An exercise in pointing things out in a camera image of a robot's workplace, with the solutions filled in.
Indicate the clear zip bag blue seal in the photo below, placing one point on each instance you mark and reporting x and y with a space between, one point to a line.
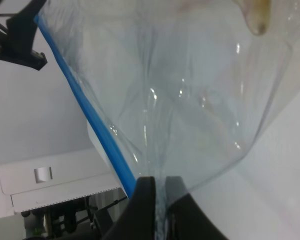
174 87

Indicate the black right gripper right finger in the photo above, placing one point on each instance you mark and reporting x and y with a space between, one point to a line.
185 219

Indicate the white cabinet with handle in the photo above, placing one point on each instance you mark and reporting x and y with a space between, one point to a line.
41 182

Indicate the yellow lemon in bag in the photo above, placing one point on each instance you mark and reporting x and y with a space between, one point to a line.
257 15

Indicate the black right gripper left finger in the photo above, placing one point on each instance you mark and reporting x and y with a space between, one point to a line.
137 222

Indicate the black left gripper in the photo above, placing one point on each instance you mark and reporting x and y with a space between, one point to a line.
17 34

